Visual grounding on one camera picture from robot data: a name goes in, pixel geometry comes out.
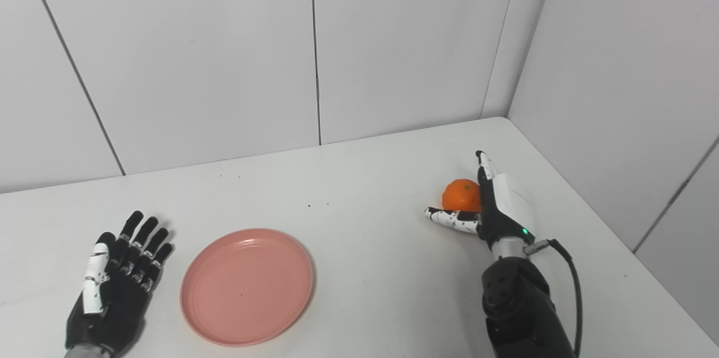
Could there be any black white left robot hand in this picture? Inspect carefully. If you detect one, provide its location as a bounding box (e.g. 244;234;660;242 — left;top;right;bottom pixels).
65;211;175;354

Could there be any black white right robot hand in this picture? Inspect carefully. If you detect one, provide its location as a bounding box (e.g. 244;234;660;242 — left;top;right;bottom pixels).
425;150;537;252

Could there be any orange mandarin fruit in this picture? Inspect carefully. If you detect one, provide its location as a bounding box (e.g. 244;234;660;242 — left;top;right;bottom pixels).
442;178;483;214

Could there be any pink round plate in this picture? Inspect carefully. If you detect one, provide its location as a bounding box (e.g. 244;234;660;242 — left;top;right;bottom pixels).
180;228;315;347

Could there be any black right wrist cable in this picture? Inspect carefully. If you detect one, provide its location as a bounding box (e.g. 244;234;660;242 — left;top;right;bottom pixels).
522;239;584;358

